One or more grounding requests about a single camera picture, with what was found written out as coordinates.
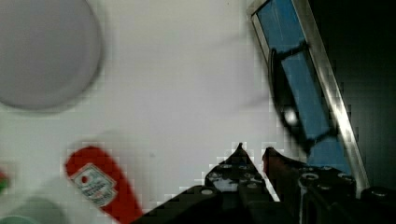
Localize silver toaster oven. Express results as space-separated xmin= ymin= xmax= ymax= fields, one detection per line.
xmin=247 ymin=0 xmax=396 ymax=189

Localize red ketchup bottle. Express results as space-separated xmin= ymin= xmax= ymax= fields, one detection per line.
xmin=64 ymin=146 xmax=143 ymax=224

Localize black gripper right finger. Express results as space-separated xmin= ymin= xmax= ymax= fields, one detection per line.
xmin=262 ymin=147 xmax=396 ymax=224

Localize lavender round plate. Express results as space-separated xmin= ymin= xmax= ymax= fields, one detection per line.
xmin=0 ymin=0 xmax=103 ymax=110

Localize red toy strawberry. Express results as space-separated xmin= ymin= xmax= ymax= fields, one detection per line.
xmin=0 ymin=172 xmax=8 ymax=193

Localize green plastic mug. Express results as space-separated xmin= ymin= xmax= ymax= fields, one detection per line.
xmin=0 ymin=198 xmax=67 ymax=224

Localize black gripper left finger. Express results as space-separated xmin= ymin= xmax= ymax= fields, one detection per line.
xmin=132 ymin=145 xmax=297 ymax=224

